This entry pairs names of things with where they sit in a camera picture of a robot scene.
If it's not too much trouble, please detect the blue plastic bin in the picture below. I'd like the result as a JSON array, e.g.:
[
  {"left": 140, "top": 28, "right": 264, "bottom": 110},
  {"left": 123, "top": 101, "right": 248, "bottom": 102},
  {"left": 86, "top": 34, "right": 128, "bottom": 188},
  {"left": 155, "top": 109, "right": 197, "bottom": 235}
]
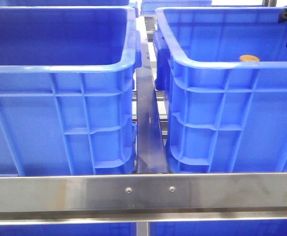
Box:
[
  {"left": 0, "top": 6, "right": 141, "bottom": 177},
  {"left": 154, "top": 7, "right": 287, "bottom": 173}
]

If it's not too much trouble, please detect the stainless steel front rail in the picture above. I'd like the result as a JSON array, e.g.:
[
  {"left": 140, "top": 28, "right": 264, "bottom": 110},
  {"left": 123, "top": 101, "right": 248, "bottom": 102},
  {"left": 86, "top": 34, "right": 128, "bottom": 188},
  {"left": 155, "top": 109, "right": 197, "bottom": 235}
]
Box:
[{"left": 0, "top": 173, "right": 287, "bottom": 225}]

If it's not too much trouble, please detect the blue plastic bin left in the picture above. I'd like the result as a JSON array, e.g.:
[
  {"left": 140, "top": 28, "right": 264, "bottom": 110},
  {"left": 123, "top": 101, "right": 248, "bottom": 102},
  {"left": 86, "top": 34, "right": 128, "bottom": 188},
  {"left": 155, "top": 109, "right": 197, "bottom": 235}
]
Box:
[{"left": 0, "top": 6, "right": 141, "bottom": 177}]

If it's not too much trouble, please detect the steel centre divider rail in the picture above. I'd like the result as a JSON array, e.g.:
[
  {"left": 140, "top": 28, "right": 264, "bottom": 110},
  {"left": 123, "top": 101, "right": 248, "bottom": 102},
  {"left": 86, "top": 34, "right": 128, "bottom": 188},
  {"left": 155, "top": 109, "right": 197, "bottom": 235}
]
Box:
[{"left": 135, "top": 34, "right": 169, "bottom": 174}]

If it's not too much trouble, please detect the blue plastic bin right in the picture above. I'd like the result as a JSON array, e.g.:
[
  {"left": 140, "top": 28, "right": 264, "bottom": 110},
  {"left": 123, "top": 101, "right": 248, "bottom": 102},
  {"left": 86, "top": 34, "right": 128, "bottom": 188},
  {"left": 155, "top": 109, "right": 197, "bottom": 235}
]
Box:
[{"left": 154, "top": 7, "right": 287, "bottom": 173}]

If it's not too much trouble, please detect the blue bin far back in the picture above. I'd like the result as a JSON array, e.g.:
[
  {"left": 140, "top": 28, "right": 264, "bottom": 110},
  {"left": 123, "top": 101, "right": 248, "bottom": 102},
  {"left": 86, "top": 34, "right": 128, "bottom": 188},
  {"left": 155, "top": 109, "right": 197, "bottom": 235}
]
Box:
[{"left": 141, "top": 0, "right": 212, "bottom": 15}]

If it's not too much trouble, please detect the blue bin back left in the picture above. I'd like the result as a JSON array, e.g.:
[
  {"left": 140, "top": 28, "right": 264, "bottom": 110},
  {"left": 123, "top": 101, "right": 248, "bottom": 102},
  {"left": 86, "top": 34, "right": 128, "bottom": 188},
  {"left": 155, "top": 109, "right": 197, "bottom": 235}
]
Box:
[{"left": 0, "top": 0, "right": 139, "bottom": 17}]

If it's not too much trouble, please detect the blue bin lower right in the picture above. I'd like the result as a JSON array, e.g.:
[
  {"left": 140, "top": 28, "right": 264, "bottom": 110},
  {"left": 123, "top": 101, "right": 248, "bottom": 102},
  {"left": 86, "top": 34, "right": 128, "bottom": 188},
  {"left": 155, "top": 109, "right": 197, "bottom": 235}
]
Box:
[{"left": 150, "top": 219, "right": 287, "bottom": 236}]

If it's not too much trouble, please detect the blue bin lower left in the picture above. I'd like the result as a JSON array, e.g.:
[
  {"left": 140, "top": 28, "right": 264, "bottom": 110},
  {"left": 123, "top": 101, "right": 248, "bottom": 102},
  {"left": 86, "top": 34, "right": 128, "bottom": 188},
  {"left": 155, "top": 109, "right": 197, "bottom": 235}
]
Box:
[{"left": 0, "top": 223, "right": 136, "bottom": 236}]

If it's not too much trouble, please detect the yellow mushroom push button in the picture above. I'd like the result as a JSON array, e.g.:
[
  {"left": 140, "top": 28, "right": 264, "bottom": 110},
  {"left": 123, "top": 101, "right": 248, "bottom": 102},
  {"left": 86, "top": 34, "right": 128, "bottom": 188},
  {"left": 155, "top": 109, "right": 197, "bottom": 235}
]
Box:
[{"left": 239, "top": 55, "right": 260, "bottom": 62}]

